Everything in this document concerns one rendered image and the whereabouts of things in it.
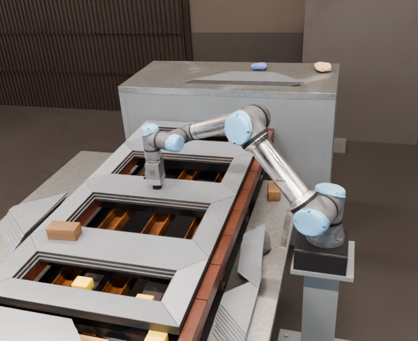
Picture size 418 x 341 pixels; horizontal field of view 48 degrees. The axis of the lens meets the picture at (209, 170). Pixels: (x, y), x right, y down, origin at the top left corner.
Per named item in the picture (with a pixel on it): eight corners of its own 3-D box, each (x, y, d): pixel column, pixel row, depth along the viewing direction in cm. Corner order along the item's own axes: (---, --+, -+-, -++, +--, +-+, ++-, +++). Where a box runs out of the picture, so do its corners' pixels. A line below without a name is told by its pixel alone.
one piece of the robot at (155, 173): (143, 148, 213) (147, 179, 220) (136, 157, 205) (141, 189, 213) (164, 148, 211) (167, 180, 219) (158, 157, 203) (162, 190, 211)
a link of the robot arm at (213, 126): (276, 94, 184) (183, 119, 214) (262, 101, 175) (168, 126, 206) (284, 122, 186) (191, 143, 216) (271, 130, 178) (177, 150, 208)
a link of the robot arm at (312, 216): (345, 214, 173) (255, 97, 177) (330, 232, 161) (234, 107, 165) (321, 227, 181) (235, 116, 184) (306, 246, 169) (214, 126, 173)
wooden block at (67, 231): (47, 239, 184) (44, 229, 182) (55, 230, 189) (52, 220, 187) (76, 241, 182) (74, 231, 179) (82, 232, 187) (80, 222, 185)
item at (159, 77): (118, 93, 291) (118, 86, 289) (153, 65, 342) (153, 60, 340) (335, 100, 257) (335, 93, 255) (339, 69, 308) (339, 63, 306)
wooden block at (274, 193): (280, 200, 231) (281, 191, 229) (268, 200, 232) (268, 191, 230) (279, 190, 240) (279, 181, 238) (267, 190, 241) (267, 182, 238)
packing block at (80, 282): (72, 293, 167) (70, 285, 165) (80, 283, 171) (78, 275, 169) (88, 296, 165) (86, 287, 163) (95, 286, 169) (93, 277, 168)
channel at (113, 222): (11, 346, 160) (7, 335, 157) (173, 143, 300) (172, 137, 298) (32, 350, 158) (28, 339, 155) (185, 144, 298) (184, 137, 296)
